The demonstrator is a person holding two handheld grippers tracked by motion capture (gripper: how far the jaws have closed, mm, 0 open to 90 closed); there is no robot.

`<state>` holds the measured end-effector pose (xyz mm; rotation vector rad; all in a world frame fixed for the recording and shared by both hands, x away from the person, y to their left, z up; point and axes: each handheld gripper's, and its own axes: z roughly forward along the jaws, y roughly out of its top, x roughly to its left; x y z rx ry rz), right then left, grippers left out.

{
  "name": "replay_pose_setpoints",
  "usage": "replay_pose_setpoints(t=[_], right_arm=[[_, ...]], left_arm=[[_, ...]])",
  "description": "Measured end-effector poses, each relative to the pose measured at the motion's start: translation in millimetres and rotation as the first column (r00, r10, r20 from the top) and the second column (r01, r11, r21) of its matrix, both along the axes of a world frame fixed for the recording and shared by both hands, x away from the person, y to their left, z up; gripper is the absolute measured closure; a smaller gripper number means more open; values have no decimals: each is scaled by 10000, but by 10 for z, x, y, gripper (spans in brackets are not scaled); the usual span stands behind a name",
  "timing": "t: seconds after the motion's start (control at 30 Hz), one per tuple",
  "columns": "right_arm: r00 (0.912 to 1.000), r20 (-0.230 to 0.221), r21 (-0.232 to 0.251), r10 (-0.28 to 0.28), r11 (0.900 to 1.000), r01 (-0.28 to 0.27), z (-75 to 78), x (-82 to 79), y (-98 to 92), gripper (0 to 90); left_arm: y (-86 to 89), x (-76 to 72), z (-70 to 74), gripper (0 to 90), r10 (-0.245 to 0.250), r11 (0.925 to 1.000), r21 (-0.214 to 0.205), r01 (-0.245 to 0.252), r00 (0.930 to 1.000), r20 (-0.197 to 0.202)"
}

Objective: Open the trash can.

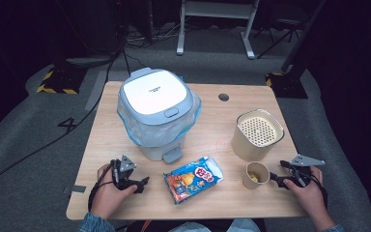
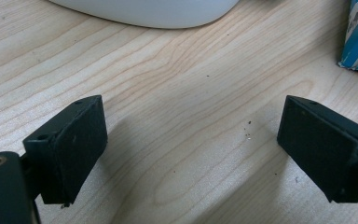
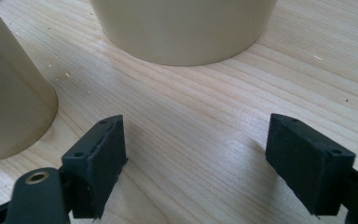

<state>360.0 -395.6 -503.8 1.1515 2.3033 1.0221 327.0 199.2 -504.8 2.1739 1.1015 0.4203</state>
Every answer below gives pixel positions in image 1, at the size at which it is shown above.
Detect white pedal trash bin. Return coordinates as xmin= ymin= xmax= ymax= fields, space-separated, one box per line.
xmin=119 ymin=67 xmax=196 ymax=164

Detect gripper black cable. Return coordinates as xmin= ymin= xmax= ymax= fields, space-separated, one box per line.
xmin=312 ymin=178 xmax=328 ymax=209
xmin=87 ymin=160 xmax=115 ymax=212

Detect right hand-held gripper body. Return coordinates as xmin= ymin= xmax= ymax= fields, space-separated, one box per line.
xmin=279 ymin=154 xmax=326 ymax=188

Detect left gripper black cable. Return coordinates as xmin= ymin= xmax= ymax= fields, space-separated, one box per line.
xmin=87 ymin=160 xmax=115 ymax=212

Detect long black floor cable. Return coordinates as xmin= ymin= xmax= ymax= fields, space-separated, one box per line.
xmin=0 ymin=52 xmax=118 ymax=195

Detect white desk frame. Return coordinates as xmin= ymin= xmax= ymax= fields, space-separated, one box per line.
xmin=176 ymin=0 xmax=261 ymax=60

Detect beige paper cup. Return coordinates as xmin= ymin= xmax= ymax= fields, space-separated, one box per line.
xmin=242 ymin=160 xmax=271 ymax=190

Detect clear blue-edged bin liner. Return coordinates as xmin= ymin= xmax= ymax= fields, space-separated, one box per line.
xmin=116 ymin=75 xmax=203 ymax=149

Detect person's legs in jeans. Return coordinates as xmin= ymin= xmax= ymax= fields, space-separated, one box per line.
xmin=168 ymin=217 xmax=266 ymax=232

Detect grey tape strip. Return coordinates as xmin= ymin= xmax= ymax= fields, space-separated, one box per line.
xmin=84 ymin=71 xmax=109 ymax=112

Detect black tripod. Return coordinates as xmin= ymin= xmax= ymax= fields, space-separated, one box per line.
xmin=255 ymin=17 xmax=303 ymax=61

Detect bundle of floor cables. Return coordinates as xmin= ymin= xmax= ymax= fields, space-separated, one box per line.
xmin=124 ymin=18 xmax=183 ymax=49

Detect person's right hand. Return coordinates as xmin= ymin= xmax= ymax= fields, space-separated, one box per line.
xmin=283 ymin=166 xmax=328 ymax=223

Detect blue snack packet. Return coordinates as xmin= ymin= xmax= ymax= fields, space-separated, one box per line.
xmin=162 ymin=156 xmax=225 ymax=206

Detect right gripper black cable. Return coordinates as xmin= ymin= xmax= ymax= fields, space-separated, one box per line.
xmin=312 ymin=178 xmax=328 ymax=209

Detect person's left hand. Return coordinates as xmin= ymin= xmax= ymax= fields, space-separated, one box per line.
xmin=90 ymin=163 xmax=138 ymax=220

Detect beige container with perforated strainer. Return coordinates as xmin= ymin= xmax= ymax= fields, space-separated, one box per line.
xmin=231 ymin=108 xmax=285 ymax=163

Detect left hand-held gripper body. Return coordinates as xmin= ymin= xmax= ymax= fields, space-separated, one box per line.
xmin=110 ymin=155 xmax=139 ymax=191

